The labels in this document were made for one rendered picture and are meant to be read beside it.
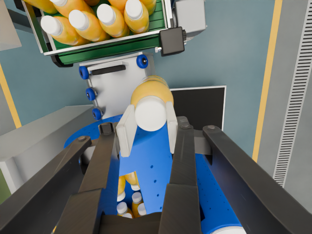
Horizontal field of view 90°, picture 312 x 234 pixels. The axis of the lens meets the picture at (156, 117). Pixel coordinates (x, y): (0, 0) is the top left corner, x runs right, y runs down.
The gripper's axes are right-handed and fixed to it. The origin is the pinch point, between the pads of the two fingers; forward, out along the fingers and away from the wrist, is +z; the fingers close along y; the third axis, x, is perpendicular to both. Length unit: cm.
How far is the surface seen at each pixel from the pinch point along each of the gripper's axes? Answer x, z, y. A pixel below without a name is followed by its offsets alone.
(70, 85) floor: -9, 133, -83
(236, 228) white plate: -64, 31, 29
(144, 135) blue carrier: -9.6, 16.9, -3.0
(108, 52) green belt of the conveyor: 11, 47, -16
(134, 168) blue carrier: -15.5, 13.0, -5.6
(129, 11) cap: 17.8, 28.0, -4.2
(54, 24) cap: 16.6, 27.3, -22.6
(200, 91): -23, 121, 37
